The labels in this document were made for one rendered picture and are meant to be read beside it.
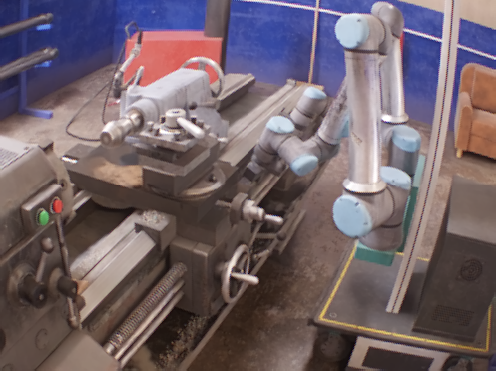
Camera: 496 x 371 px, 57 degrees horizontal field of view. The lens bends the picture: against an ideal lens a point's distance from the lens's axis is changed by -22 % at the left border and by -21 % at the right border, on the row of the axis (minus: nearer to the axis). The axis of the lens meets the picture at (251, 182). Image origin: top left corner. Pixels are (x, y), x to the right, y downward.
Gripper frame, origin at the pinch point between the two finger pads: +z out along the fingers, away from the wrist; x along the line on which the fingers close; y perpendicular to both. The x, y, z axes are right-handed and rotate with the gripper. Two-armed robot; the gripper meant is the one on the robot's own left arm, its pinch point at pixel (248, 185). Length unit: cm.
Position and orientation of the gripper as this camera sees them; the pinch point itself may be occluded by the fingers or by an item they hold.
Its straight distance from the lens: 219.5
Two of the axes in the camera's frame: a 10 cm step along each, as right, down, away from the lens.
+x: -5.3, 4.6, -7.2
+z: -3.6, 6.5, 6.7
